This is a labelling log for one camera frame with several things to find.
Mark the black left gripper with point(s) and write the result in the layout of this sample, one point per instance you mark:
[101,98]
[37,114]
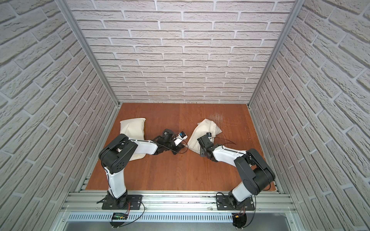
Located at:
[174,146]

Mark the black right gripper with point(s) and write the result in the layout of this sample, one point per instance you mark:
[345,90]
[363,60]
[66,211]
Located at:
[203,147]

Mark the cream cloth bag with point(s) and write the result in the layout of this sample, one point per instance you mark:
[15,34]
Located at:
[133,128]
[203,128]

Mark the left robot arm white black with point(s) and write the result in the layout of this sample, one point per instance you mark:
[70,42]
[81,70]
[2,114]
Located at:
[117,154]

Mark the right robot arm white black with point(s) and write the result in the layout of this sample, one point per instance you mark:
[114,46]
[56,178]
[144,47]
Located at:
[255,173]

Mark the left green circuit board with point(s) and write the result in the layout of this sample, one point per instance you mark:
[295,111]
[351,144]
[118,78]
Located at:
[118,219]

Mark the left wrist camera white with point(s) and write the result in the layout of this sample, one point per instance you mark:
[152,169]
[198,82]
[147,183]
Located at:
[180,137]

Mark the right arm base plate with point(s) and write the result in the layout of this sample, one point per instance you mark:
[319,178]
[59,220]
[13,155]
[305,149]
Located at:
[227,202]

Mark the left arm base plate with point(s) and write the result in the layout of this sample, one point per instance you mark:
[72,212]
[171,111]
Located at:
[132,202]

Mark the aluminium front rail frame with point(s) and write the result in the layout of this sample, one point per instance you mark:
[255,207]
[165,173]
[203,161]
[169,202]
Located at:
[173,206]

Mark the right aluminium corner post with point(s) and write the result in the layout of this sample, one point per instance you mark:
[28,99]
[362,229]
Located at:
[284,33]

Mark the aluminium corner post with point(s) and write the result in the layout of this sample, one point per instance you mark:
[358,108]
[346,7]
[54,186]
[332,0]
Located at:
[67,13]
[284,33]

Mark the left aluminium corner post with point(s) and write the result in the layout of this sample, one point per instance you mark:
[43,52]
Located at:
[67,13]

